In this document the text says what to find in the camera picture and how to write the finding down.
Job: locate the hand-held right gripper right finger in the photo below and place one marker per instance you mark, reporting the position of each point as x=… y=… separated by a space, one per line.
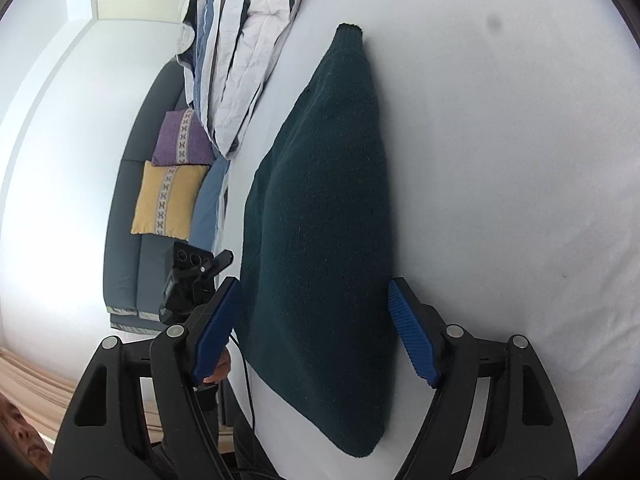
x=412 y=335

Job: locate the person's left hand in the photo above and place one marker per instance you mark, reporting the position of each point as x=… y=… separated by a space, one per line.
x=221 y=366

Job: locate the yellow patterned cushion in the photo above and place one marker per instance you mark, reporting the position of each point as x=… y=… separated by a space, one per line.
x=167 y=200

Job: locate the purple patterned cushion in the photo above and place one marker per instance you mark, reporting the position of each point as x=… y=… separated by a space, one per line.
x=182 y=137

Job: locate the dark green knit sweater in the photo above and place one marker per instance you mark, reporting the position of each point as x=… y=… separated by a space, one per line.
x=325 y=240

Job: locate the bed with white sheet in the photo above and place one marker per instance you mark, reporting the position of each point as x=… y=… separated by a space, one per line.
x=500 y=160

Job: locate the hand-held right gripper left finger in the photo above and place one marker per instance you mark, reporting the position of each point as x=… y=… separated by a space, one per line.
x=217 y=330

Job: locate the folded white and blue duvet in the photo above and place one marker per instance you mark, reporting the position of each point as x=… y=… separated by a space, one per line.
x=240 y=60

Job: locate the grey sofa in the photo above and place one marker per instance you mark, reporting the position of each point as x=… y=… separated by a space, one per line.
x=127 y=220

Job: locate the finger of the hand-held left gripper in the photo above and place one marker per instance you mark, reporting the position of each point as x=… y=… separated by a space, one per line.
x=220 y=262

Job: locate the blue bedsheet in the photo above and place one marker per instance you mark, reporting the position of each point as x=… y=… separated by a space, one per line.
x=207 y=210

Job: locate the brown patterned rug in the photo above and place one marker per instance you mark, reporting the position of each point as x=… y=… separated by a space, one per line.
x=22 y=430

